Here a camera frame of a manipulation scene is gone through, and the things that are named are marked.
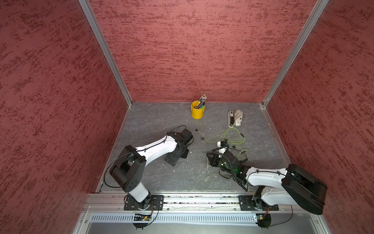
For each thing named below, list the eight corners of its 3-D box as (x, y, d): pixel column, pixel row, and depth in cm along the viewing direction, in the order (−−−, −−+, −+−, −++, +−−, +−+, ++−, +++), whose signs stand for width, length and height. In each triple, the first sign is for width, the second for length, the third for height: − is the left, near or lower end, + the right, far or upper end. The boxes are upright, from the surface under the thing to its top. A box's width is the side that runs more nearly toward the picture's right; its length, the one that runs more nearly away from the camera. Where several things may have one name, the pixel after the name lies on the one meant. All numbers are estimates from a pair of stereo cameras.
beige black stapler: (228, 127, 108) (229, 123, 104) (228, 114, 116) (229, 110, 112) (232, 127, 107) (234, 123, 104) (232, 114, 116) (233, 110, 112)
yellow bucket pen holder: (196, 121, 112) (196, 111, 103) (189, 113, 117) (189, 103, 108) (203, 116, 115) (204, 106, 106) (196, 109, 120) (197, 99, 111)
